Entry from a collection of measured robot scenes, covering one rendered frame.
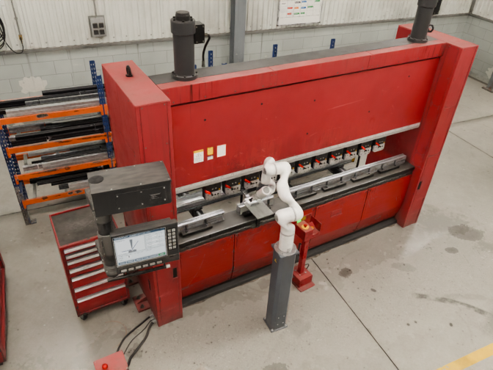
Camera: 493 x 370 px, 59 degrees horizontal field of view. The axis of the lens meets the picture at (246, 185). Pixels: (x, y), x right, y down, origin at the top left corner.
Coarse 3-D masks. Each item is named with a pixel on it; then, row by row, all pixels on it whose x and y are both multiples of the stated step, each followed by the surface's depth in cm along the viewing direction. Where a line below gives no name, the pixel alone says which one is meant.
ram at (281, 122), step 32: (416, 64) 435; (224, 96) 344; (256, 96) 358; (288, 96) 375; (320, 96) 393; (352, 96) 414; (384, 96) 437; (416, 96) 462; (192, 128) 343; (224, 128) 359; (256, 128) 376; (288, 128) 395; (320, 128) 415; (352, 128) 439; (384, 128) 465; (192, 160) 360; (224, 160) 377; (256, 160) 396
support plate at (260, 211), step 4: (256, 200) 424; (260, 200) 424; (244, 204) 419; (248, 204) 419; (260, 204) 420; (264, 204) 420; (248, 208) 414; (252, 208) 413; (256, 208) 414; (260, 208) 414; (264, 208) 414; (268, 208) 414; (252, 212) 409; (256, 212) 409; (260, 212) 409; (264, 212) 410; (268, 212) 410; (272, 212) 410; (256, 216) 405; (260, 216) 405; (264, 216) 405
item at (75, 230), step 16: (80, 208) 404; (64, 224) 386; (80, 224) 387; (64, 240) 369; (80, 240) 370; (64, 256) 365; (80, 256) 374; (96, 256) 380; (80, 272) 383; (96, 272) 390; (80, 288) 391; (96, 288) 402; (112, 288) 411; (128, 288) 422; (80, 304) 403; (96, 304) 413; (112, 304) 423
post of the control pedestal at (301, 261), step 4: (308, 240) 442; (304, 244) 443; (308, 244) 447; (304, 248) 446; (300, 252) 454; (304, 252) 450; (300, 256) 456; (304, 256) 454; (300, 260) 458; (304, 260) 458; (300, 264) 461; (304, 264) 463; (300, 268) 463; (300, 272) 466
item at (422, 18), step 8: (424, 0) 410; (432, 0) 408; (440, 0) 418; (424, 8) 414; (432, 8) 414; (416, 16) 423; (424, 16) 418; (416, 24) 425; (424, 24) 422; (416, 32) 428; (424, 32) 426; (416, 40) 429; (424, 40) 429
